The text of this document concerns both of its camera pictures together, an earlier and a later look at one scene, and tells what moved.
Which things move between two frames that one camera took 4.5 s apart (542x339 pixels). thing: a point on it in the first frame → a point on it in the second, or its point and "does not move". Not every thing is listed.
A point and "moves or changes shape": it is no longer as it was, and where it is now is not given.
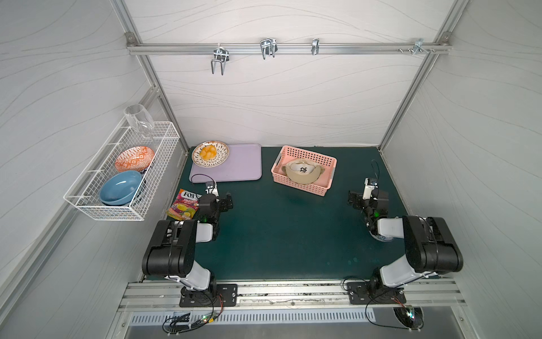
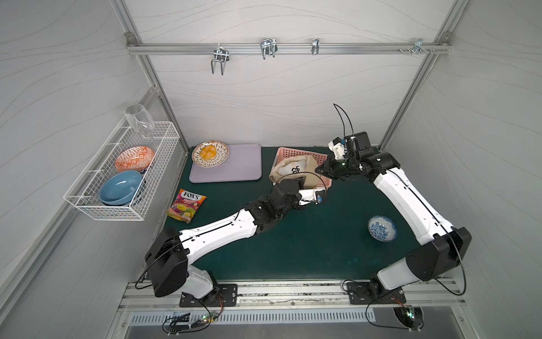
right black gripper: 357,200 → 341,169
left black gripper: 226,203 → 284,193
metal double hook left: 221,54 does not move
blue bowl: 120,187 does not move
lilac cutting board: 243,164 does not move
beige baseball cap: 303,171 moves or changes shape
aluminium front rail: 440,294 does not move
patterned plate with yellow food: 209,154 does not move
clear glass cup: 140,119 does not move
